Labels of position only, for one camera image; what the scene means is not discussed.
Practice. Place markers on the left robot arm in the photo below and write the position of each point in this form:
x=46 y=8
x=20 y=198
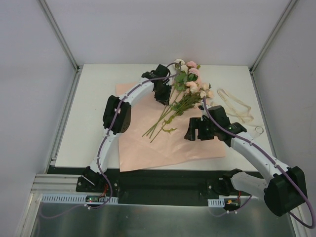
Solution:
x=116 y=121

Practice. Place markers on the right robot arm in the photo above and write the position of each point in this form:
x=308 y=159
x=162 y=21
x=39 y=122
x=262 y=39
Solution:
x=281 y=187

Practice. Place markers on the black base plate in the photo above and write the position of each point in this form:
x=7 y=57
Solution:
x=154 y=186

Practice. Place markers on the white cable duct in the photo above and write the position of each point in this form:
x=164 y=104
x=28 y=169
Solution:
x=220 y=203
x=78 y=199

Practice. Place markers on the aluminium frame post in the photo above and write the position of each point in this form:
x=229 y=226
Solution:
x=273 y=34
x=58 y=33

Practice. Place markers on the artificial rose bouquet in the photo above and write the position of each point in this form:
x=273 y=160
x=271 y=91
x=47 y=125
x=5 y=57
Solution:
x=187 y=92

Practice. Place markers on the right aluminium frame post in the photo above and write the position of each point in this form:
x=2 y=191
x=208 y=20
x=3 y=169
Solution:
x=273 y=34

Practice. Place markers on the left white cable duct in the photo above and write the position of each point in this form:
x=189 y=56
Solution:
x=78 y=199

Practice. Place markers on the cream ribbon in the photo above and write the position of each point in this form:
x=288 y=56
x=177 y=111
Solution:
x=236 y=107

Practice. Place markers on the left aluminium frame post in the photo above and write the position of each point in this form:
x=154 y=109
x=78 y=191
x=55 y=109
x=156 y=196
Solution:
x=58 y=33

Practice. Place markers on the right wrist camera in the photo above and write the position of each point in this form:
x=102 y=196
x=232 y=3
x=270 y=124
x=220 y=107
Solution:
x=202 y=111

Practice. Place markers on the clear glass vase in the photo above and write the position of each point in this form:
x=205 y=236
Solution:
x=257 y=131

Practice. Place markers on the right white cable duct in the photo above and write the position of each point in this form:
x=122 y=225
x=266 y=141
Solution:
x=220 y=203

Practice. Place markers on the pink wrapping paper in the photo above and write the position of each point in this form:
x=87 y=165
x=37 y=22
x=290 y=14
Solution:
x=138 y=151

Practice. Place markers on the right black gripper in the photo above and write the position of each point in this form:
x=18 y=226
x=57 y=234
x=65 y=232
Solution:
x=202 y=128

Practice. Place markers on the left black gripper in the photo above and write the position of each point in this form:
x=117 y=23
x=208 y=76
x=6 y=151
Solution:
x=162 y=92

